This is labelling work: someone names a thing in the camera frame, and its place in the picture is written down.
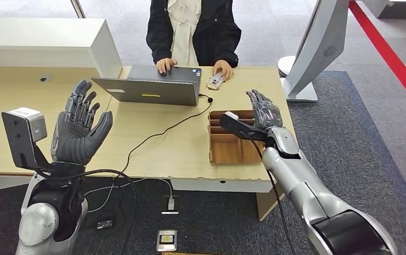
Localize grey laptop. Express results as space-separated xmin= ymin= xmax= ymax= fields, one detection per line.
xmin=91 ymin=65 xmax=202 ymax=107

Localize person's left hand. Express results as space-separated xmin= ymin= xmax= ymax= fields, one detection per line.
xmin=213 ymin=59 xmax=234 ymax=81

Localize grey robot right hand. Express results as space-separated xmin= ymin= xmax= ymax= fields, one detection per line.
xmin=246 ymin=89 xmax=284 ymax=130

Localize white kiosk stand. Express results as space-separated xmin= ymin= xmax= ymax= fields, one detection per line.
xmin=277 ymin=0 xmax=350 ymax=103

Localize white stand base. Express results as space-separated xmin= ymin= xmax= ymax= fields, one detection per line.
xmin=361 ymin=0 xmax=406 ymax=20

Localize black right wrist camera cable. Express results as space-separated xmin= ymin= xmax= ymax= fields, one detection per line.
xmin=245 ymin=135 xmax=288 ymax=255

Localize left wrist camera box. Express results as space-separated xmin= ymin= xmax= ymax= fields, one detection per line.
xmin=1 ymin=107 xmax=48 ymax=169

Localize wooden compartment organizer box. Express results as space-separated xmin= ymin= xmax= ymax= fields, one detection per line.
xmin=208 ymin=109 xmax=267 ymax=165

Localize black laptop power cable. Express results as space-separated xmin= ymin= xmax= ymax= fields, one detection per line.
xmin=116 ymin=93 xmax=214 ymax=179

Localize black power adapter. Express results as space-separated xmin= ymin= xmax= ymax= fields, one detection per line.
xmin=95 ymin=219 xmax=116 ymax=231

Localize white counter cabinet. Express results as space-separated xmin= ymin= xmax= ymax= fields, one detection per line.
xmin=0 ymin=18 xmax=123 ymax=79

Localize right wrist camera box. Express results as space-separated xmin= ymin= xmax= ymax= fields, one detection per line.
xmin=219 ymin=111 xmax=270 ymax=143

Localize silver floor socket box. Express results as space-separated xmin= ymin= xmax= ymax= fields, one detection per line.
xmin=156 ymin=229 xmax=178 ymax=253

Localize wooden desk side panel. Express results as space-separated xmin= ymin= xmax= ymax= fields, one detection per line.
xmin=256 ymin=182 xmax=295 ymax=222

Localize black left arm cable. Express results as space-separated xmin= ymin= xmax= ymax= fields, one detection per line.
xmin=33 ymin=168 xmax=137 ymax=255

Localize person's right hand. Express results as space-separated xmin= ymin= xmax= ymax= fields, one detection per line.
xmin=155 ymin=58 xmax=179 ymax=74

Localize white cable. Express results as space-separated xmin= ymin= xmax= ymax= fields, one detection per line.
xmin=87 ymin=177 xmax=174 ymax=214

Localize white plug adapter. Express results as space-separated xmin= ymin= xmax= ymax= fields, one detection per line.
xmin=160 ymin=195 xmax=180 ymax=215

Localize grey metal pole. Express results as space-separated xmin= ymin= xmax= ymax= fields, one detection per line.
xmin=70 ymin=0 xmax=87 ymax=19

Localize white ID card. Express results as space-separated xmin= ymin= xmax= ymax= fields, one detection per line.
xmin=208 ymin=73 xmax=225 ymax=88

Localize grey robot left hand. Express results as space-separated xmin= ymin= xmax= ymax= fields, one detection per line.
xmin=50 ymin=80 xmax=114 ymax=166

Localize person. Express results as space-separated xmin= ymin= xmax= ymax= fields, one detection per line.
xmin=146 ymin=0 xmax=242 ymax=81

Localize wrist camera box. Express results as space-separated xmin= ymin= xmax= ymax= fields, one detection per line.
xmin=219 ymin=111 xmax=270 ymax=143
xmin=1 ymin=107 xmax=48 ymax=169

